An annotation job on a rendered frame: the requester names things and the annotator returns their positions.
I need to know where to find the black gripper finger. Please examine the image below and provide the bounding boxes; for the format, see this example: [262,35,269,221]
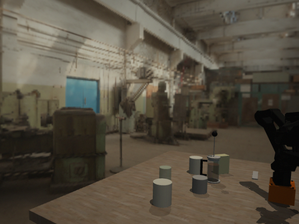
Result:
[283,151,299,161]
[282,117,299,127]

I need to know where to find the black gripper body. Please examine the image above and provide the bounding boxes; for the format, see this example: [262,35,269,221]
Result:
[285,112,299,167]

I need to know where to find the french press with plunger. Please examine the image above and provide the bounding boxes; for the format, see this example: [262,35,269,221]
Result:
[200,131,220,184]

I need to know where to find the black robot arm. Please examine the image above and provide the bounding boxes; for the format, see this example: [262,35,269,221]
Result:
[254,108,297,187]

